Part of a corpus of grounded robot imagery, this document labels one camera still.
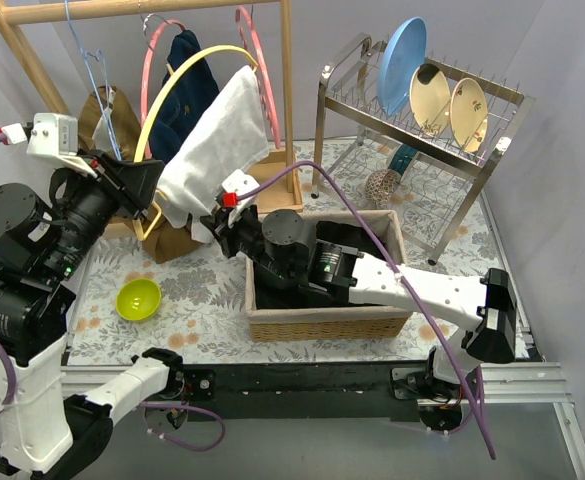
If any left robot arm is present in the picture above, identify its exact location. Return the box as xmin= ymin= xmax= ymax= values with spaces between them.
xmin=0 ymin=151 xmax=185 ymax=479

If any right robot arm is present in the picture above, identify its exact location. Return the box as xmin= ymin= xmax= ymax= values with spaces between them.
xmin=202 ymin=207 xmax=516 ymax=399

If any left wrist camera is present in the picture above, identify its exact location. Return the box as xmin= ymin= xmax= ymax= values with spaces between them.
xmin=0 ymin=113 xmax=96 ymax=177

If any white cloth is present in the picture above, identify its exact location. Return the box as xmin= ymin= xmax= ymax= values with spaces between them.
xmin=156 ymin=66 xmax=269 ymax=228

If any lime green bowl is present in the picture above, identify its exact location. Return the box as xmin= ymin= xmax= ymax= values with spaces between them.
xmin=115 ymin=278 xmax=162 ymax=322

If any wicker basket with liner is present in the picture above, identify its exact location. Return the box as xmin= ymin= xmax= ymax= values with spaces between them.
xmin=245 ymin=210 xmax=413 ymax=342

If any blue denim garment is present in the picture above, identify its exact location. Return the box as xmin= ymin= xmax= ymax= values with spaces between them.
xmin=149 ymin=29 xmax=221 ymax=164

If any floral table mat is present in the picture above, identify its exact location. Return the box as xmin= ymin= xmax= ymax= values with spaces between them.
xmin=67 ymin=141 xmax=504 ymax=366

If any patterned bowl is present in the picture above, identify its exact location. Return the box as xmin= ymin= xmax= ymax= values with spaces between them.
xmin=364 ymin=169 xmax=399 ymax=209

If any cream plate with flowers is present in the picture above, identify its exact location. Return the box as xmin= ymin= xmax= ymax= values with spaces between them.
xmin=449 ymin=78 xmax=488 ymax=153

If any cream plate with dark spot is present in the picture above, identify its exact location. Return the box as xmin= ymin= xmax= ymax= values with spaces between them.
xmin=409 ymin=63 xmax=451 ymax=137

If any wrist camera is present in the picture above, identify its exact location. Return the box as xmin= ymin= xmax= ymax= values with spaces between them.
xmin=220 ymin=169 xmax=259 ymax=226
xmin=0 ymin=113 xmax=96 ymax=177

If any black skirt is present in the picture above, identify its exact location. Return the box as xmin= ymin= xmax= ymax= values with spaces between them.
xmin=253 ymin=216 xmax=382 ymax=310

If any yellow hanger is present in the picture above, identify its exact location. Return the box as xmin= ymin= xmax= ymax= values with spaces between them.
xmin=131 ymin=44 xmax=261 ymax=241

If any metal dish rack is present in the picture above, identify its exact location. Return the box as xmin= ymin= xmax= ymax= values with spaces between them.
xmin=314 ymin=33 xmax=534 ymax=264

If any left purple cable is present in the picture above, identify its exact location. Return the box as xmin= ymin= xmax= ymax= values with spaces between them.
xmin=0 ymin=132 xmax=227 ymax=461

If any purple cable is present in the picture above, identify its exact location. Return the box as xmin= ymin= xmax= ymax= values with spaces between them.
xmin=236 ymin=160 xmax=497 ymax=460
xmin=0 ymin=132 xmax=227 ymax=461

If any pink hanger of skirt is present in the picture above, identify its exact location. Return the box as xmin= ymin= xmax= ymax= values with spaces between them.
xmin=235 ymin=6 xmax=282 ymax=149

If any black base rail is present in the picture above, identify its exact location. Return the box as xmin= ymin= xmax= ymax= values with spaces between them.
xmin=126 ymin=362 xmax=466 ymax=434

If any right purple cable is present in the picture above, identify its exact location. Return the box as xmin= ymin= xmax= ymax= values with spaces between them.
xmin=236 ymin=160 xmax=497 ymax=460

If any brown garment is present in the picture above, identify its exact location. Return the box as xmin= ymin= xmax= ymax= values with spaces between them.
xmin=78 ymin=86 xmax=201 ymax=264

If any blue plate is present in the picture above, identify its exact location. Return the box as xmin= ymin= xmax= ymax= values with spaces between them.
xmin=377 ymin=17 xmax=427 ymax=116

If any pink hanger with denim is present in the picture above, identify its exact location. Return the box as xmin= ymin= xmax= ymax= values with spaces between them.
xmin=139 ymin=14 xmax=188 ymax=151

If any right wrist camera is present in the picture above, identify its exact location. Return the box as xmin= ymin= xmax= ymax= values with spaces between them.
xmin=220 ymin=169 xmax=259 ymax=226

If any blue wire hanger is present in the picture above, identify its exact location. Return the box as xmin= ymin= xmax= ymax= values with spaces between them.
xmin=63 ymin=0 xmax=122 ymax=160

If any wooden clothes rack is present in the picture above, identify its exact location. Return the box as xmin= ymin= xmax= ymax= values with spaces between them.
xmin=0 ymin=0 xmax=304 ymax=236

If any teal cup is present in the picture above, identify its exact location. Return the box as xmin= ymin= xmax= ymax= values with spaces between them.
xmin=388 ymin=144 xmax=418 ymax=176

